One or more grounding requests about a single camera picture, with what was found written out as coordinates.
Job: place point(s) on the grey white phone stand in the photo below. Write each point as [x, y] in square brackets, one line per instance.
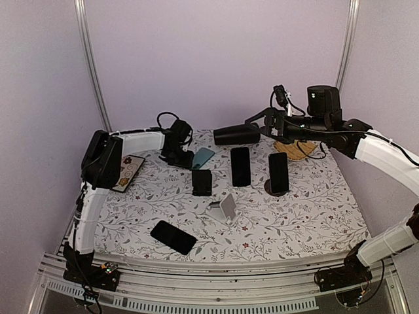
[224, 211]

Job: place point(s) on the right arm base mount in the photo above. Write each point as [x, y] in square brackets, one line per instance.
[352, 272]

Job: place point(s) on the woven bamboo tray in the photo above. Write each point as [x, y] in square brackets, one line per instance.
[297, 151]

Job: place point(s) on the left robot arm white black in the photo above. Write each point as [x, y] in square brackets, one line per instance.
[100, 172]

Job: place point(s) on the aluminium corner post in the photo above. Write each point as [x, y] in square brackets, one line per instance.
[349, 37]
[82, 21]

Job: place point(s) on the floral table mat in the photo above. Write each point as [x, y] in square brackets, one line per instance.
[157, 216]

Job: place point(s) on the black folding phone stand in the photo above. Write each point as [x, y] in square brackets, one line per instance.
[201, 182]

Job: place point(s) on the front aluminium rail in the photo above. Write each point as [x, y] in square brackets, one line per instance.
[291, 267]

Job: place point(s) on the black cylinder speaker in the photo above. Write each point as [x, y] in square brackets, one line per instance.
[236, 135]

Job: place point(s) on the teal smartphone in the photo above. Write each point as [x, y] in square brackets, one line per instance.
[201, 157]

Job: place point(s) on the black smartphone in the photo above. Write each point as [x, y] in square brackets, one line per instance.
[240, 166]
[173, 237]

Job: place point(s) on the round wooden base phone stand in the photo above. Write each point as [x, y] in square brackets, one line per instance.
[267, 188]

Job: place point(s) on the right aluminium corner post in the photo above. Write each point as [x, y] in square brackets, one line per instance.
[349, 37]

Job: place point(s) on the black smartphone front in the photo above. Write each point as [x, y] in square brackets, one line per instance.
[173, 237]

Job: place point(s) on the floral square coaster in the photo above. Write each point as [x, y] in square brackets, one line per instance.
[129, 168]

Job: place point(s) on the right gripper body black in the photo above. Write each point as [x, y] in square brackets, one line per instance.
[281, 116]

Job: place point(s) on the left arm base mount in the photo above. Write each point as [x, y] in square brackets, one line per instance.
[104, 277]

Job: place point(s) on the left aluminium corner post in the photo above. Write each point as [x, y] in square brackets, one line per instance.
[82, 21]

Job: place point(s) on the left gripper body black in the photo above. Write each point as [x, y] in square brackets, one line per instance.
[177, 158]

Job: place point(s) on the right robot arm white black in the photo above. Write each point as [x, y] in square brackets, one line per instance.
[356, 140]

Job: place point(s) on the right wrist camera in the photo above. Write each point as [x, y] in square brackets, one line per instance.
[282, 98]

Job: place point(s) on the blue smartphone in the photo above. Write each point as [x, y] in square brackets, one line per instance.
[278, 171]

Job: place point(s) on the perforated cable tray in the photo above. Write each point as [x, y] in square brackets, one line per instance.
[212, 293]

